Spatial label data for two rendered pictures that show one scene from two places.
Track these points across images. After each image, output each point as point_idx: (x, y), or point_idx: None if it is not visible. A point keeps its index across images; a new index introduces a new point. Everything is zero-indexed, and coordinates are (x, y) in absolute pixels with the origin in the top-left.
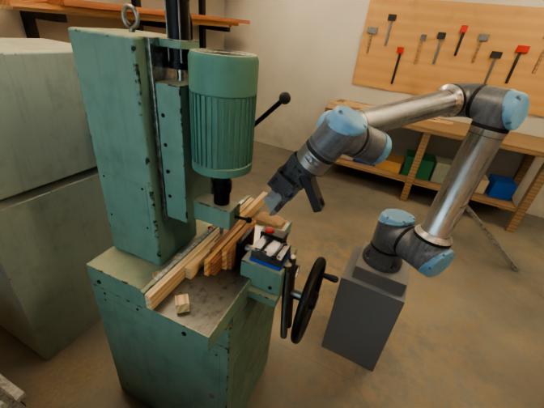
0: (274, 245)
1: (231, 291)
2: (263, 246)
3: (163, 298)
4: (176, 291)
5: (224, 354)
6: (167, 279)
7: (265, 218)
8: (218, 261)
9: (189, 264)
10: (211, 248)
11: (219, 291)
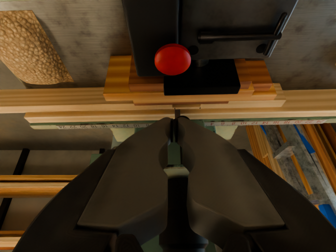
0: (225, 1)
1: (312, 11)
2: (257, 37)
3: (324, 89)
4: (309, 84)
5: None
6: (321, 112)
7: (42, 67)
8: (260, 81)
9: (272, 106)
10: (225, 102)
11: (311, 32)
